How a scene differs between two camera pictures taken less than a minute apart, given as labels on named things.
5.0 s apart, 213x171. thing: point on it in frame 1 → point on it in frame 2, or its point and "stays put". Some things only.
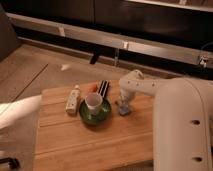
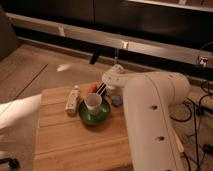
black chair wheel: [13, 162] stays put
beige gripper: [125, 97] → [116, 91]
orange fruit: [92, 87] stays put
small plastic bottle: [73, 101] stays put
